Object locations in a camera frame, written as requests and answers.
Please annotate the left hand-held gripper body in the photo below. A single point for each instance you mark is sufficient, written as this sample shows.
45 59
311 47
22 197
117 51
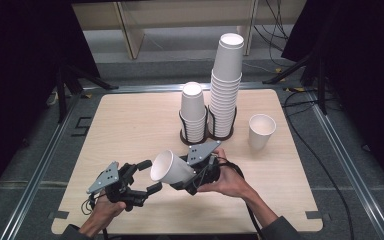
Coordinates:
105 178

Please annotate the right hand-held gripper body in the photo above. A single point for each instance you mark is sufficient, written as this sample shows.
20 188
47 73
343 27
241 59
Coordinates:
201 153

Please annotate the single white paper cup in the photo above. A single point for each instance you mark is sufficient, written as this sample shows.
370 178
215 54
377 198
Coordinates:
258 140
176 171

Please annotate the short stack of paper cups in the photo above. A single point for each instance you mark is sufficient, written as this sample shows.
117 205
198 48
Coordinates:
192 103

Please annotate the tall stack of paper cups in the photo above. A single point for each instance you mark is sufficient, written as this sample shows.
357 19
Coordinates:
227 60

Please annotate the person's left hand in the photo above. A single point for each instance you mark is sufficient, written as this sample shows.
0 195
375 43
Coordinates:
103 213

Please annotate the person's right hand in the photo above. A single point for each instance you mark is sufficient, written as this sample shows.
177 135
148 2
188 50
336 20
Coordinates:
228 180

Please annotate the black metal stand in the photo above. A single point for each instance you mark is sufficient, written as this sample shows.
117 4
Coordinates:
61 96
320 86

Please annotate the light wooden shelf unit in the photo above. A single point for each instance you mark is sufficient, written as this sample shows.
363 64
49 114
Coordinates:
133 36

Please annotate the black curtain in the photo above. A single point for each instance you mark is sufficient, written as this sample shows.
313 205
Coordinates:
20 66
363 66

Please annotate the aluminium floor rail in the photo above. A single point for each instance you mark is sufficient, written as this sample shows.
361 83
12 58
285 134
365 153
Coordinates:
146 88
36 180
350 166

